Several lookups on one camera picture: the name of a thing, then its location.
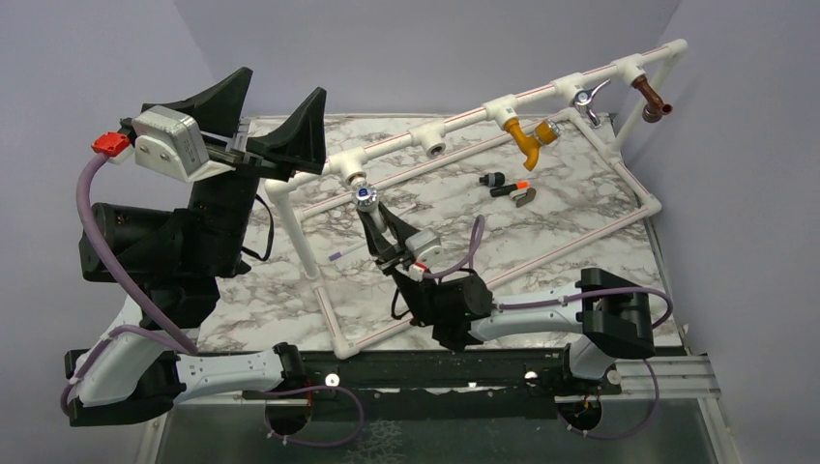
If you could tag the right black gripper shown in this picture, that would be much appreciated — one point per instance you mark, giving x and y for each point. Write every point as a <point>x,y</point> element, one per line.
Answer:
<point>381,246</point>

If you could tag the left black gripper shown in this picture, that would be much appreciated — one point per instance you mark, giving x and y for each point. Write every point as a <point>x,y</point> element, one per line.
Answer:
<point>300,144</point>

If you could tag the white faucet chrome knob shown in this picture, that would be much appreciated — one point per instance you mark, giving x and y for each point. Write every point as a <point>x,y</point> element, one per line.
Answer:
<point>366,201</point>

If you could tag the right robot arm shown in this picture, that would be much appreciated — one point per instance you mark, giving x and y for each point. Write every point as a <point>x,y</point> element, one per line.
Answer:
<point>611,314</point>

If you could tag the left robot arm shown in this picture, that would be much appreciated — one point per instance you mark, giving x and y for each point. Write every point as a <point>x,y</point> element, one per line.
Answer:
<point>169,263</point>

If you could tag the black orange marker pen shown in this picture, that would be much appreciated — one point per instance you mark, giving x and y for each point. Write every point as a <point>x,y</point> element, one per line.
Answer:
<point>506,190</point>

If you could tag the small black grey cap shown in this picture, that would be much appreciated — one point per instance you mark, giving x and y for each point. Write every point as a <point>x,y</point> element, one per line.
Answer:
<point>493,179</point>

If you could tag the yellow plastic faucet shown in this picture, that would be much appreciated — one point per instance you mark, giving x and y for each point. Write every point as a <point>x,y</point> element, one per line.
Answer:
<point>544,133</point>

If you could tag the brown plastic faucet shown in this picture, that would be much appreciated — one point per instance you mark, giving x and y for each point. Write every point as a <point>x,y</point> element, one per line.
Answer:
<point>655,107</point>

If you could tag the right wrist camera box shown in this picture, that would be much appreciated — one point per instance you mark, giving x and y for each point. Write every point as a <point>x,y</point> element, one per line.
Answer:
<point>425,250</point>

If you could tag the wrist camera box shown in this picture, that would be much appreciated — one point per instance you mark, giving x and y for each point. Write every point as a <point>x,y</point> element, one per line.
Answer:
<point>425,250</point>
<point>170,143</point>

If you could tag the white PVC pipe frame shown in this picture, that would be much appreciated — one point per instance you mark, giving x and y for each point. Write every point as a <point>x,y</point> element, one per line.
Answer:
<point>349,165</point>

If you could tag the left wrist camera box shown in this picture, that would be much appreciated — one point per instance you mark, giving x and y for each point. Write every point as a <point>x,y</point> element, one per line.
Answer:
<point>170,143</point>

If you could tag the black mounting rail base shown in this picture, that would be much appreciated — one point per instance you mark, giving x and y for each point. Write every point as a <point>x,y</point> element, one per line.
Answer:
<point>431,385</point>

